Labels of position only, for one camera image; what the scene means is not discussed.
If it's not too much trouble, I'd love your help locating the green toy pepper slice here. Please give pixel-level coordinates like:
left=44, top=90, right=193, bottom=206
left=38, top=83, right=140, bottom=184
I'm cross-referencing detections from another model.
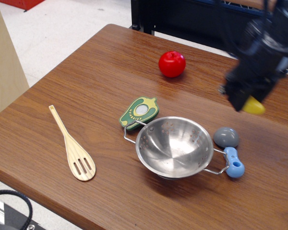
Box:
left=119, top=96, right=159, bottom=130

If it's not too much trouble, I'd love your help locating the red toy apple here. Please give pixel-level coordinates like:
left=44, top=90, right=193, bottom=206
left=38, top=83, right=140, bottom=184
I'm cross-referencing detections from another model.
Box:
left=158, top=51, right=186, bottom=78

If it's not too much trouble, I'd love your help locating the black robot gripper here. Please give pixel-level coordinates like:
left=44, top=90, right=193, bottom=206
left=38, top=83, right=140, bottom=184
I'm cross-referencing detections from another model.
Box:
left=219, top=50, right=288, bottom=112

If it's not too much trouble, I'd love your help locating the red box on floor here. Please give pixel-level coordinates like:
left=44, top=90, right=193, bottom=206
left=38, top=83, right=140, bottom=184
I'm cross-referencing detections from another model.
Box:
left=0, top=0, right=44, bottom=11

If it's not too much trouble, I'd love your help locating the black metal frame rail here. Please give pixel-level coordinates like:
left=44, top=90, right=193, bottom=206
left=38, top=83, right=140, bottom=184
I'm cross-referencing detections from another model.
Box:
left=131, top=0, right=276, bottom=57

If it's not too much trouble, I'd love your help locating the steel colander with wire handles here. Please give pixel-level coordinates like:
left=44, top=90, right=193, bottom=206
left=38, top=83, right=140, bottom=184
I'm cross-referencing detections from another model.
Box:
left=123, top=116, right=230, bottom=180

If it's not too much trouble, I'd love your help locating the aluminium base with cable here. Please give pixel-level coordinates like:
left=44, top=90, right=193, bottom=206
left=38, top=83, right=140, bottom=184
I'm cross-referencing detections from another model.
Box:
left=0, top=190, right=45, bottom=230

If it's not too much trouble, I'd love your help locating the grey blue measuring scoop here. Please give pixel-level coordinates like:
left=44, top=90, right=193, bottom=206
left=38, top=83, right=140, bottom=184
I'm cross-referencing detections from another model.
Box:
left=213, top=127, right=245, bottom=178

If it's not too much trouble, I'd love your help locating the wooden slotted spatula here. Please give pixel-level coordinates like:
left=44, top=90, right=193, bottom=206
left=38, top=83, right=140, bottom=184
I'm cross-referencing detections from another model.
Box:
left=49, top=105, right=96, bottom=182

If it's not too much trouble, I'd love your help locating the yellow toy banana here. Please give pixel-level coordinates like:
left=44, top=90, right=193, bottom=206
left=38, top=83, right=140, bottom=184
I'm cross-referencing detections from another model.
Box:
left=242, top=96, right=265, bottom=115

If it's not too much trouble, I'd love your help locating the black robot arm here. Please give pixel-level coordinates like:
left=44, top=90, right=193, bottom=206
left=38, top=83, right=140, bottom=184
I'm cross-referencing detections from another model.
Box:
left=221, top=0, right=288, bottom=111

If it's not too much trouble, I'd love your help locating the light plywood panel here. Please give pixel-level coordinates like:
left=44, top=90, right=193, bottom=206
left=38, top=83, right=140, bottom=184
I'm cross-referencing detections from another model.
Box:
left=0, top=12, right=29, bottom=112

